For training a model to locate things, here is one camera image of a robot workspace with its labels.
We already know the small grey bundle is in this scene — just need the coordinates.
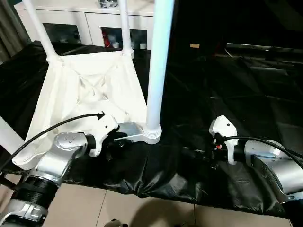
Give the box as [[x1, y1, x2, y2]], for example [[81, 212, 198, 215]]
[[98, 0, 119, 9]]

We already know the white plastic table leg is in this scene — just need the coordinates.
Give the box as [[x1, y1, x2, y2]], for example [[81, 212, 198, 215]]
[[144, 0, 176, 139], [0, 116, 25, 154], [117, 0, 134, 57], [21, 0, 64, 64]]

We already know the white plastic table top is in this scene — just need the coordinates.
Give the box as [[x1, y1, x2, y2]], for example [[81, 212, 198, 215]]
[[12, 50, 162, 168]]

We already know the white glass-door cabinet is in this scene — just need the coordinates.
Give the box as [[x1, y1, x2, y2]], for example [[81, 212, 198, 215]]
[[14, 0, 157, 50]]

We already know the black work mat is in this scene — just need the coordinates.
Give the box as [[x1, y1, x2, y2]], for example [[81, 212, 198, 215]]
[[0, 42, 303, 218]]

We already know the dark robot left foot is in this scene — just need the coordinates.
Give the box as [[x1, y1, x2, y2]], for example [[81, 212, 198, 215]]
[[105, 220, 129, 227]]

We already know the grey window curtain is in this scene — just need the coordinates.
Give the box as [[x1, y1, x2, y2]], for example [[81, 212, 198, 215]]
[[0, 0, 33, 60]]

